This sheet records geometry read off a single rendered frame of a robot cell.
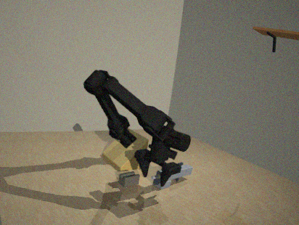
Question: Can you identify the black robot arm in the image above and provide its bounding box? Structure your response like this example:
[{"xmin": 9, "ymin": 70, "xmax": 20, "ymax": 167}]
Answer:
[{"xmin": 83, "ymin": 70, "xmax": 191, "ymax": 160}]

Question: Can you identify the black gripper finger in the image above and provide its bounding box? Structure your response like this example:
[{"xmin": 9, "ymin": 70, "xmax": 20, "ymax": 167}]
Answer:
[
  {"xmin": 136, "ymin": 159, "xmax": 151, "ymax": 178},
  {"xmin": 160, "ymin": 172, "xmax": 170, "ymax": 187}
]

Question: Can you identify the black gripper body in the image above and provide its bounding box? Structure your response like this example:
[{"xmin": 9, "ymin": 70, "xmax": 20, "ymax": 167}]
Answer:
[{"xmin": 134, "ymin": 142, "xmax": 181, "ymax": 176}]

